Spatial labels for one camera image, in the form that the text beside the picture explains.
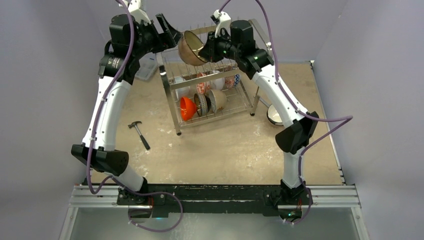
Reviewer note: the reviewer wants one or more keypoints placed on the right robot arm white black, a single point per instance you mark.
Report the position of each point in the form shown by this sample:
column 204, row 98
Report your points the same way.
column 235, row 40

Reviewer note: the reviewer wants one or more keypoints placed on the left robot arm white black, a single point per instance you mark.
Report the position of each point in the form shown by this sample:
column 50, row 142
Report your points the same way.
column 130, row 41

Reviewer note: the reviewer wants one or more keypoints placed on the beige bowl brown rim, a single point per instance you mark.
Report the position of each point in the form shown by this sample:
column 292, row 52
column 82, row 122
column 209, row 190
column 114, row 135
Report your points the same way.
column 189, row 47

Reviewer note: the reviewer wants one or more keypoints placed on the beige bowl dark patterned outside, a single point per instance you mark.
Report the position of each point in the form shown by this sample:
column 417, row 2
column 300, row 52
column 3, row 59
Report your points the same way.
column 203, row 104

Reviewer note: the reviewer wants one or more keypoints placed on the white bowl brown outside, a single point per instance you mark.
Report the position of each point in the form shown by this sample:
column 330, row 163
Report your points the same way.
column 218, row 100

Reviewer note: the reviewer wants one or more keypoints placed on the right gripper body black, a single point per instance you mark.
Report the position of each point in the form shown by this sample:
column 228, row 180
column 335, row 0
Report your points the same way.
column 209, row 48

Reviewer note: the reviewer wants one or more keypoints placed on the white bowl teal outside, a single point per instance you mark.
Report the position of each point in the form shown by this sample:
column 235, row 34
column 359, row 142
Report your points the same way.
column 273, row 116

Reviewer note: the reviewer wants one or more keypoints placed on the orange diamond pattern bowl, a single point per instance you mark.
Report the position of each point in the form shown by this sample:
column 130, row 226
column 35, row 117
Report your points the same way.
column 232, row 81

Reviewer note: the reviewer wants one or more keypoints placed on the stainless steel dish rack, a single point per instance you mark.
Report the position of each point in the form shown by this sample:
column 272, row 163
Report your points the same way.
column 177, row 76

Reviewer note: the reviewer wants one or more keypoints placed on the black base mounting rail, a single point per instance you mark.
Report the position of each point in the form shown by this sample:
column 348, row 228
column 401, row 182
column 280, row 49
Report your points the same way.
column 266, row 200

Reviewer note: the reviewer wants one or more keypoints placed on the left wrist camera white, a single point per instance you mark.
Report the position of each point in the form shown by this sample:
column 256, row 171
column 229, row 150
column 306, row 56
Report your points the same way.
column 137, row 10

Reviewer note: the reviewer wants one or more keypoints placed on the orange white floral bowl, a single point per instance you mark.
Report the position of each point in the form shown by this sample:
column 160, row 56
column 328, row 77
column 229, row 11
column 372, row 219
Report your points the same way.
column 202, row 87

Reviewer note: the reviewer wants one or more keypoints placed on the black hammer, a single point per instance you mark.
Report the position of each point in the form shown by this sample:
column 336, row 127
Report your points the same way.
column 142, row 138

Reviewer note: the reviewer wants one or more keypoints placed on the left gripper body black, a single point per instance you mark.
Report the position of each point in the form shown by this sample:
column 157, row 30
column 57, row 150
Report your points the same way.
column 150, row 41

